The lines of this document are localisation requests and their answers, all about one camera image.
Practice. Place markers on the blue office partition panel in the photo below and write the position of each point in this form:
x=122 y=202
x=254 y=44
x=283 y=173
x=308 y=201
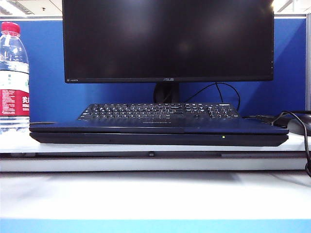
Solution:
x=46 y=72

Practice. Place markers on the black laptop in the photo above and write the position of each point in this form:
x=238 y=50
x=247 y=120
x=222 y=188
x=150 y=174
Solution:
x=155 y=136

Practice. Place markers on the black computer monitor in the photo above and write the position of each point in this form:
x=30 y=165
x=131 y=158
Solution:
x=167 y=41

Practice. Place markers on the clear water bottle red cap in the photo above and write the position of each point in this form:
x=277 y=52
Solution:
x=13 y=72

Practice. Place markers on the black computer mouse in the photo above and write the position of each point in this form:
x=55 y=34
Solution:
x=297 y=126

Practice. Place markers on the black computer keyboard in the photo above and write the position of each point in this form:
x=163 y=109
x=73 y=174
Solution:
x=145 y=111

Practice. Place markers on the grey partition post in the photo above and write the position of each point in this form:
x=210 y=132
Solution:
x=308 y=60

